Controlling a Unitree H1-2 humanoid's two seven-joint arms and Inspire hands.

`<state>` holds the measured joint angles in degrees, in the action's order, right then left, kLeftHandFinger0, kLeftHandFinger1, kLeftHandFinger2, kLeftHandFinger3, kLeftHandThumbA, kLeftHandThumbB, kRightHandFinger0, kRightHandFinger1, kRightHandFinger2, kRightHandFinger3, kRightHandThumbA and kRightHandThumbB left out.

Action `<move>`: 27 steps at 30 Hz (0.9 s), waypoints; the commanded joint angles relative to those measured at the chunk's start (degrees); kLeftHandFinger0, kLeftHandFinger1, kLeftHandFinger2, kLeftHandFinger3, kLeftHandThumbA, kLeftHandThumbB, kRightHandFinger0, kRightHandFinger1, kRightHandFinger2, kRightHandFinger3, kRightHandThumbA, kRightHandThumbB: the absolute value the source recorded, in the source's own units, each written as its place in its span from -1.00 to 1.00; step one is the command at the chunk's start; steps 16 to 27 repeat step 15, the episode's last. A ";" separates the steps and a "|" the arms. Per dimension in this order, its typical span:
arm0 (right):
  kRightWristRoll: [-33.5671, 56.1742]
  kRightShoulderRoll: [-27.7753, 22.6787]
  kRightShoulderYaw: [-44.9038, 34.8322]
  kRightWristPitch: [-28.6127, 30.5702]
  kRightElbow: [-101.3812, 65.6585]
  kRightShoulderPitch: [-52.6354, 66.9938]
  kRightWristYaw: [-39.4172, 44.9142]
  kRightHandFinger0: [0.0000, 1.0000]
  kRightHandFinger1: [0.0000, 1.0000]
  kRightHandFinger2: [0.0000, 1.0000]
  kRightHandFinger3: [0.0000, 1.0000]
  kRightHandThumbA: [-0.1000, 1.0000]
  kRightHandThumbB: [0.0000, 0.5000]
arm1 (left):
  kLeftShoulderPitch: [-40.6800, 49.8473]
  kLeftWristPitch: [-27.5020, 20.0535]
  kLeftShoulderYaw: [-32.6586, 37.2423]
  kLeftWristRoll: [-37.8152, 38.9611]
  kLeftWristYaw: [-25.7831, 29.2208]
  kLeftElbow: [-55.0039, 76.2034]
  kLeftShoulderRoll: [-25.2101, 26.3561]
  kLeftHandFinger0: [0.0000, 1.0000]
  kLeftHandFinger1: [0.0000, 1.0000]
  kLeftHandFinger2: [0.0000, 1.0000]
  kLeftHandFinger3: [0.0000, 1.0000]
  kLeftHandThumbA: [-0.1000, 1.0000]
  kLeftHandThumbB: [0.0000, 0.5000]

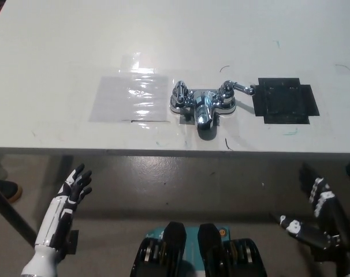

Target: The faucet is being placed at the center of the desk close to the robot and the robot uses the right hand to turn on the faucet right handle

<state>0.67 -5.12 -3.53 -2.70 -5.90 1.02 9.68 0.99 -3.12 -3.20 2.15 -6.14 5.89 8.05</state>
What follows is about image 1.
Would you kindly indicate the chrome faucet body with spout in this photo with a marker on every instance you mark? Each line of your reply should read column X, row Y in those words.
column 203, row 109

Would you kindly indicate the black slanted table leg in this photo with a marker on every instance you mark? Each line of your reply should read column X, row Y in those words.
column 13, row 214

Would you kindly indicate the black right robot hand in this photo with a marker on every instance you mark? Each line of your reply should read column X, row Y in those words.
column 334, row 222

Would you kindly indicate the clear plastic sheet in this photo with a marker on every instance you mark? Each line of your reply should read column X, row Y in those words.
column 120, row 101

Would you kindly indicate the black teal robot torso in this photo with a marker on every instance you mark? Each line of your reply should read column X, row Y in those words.
column 175, row 245

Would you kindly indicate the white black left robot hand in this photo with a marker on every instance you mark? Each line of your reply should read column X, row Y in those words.
column 61, row 213

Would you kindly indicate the black shoe with tan sole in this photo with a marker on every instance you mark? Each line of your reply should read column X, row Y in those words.
column 10, row 191

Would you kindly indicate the black tape square patch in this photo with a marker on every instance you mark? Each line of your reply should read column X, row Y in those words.
column 284, row 101

